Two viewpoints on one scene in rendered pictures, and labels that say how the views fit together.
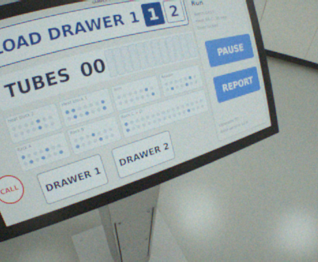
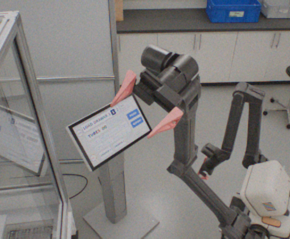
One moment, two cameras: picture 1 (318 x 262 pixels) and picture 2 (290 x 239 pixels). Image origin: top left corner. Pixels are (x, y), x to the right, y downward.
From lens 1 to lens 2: 1.54 m
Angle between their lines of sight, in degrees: 13
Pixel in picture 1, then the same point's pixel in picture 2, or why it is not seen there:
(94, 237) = (95, 213)
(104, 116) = (109, 137)
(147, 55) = (114, 122)
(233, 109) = (137, 128)
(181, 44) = (121, 116)
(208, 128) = (132, 135)
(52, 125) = (99, 141)
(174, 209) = (132, 188)
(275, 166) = not seen: hidden behind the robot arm
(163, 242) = (131, 204)
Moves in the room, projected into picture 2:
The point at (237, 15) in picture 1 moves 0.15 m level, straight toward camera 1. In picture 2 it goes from (132, 104) to (131, 118)
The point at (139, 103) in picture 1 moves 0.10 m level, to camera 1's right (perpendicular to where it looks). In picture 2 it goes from (115, 132) to (130, 130)
